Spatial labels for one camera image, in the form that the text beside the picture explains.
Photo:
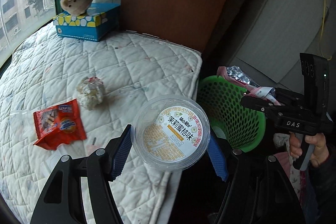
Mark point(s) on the person's right forearm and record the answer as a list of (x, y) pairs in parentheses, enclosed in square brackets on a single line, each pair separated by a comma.
[(323, 187)]

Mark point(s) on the floral cloth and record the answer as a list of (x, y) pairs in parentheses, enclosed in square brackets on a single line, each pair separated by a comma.
[(284, 161)]

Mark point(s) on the person's right hand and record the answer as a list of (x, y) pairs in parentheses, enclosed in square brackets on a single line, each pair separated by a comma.
[(319, 146)]

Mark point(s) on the white quilted mat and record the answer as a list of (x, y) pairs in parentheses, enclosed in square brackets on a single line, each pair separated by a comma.
[(147, 56)]

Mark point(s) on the white cabinet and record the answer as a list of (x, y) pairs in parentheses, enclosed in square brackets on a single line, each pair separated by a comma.
[(275, 16)]

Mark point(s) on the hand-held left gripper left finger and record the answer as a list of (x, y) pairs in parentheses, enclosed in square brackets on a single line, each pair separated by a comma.
[(120, 153)]

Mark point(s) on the apartment building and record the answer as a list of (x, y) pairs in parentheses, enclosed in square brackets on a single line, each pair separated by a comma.
[(13, 3)]

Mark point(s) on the crumpled plastic wrap ball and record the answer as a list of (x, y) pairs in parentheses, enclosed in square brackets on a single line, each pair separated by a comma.
[(90, 92)]

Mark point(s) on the clear plastic pudding cup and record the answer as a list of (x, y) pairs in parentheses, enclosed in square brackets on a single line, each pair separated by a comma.
[(170, 134)]

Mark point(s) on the blue patterned tissue box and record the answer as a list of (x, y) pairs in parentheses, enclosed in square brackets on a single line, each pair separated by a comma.
[(86, 27)]

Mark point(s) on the red snack packet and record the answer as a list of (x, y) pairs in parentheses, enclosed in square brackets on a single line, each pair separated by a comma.
[(60, 127)]

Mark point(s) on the pink foil wrapper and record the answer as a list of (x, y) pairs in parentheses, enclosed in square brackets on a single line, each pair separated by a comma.
[(237, 74)]

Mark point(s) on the green plastic mesh basket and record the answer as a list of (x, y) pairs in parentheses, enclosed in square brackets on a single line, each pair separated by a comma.
[(246, 144)]

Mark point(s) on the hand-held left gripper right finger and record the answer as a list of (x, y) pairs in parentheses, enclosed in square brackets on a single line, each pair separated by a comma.
[(216, 158)]

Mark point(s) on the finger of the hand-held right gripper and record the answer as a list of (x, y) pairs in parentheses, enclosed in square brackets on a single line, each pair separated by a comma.
[(260, 106), (288, 99)]

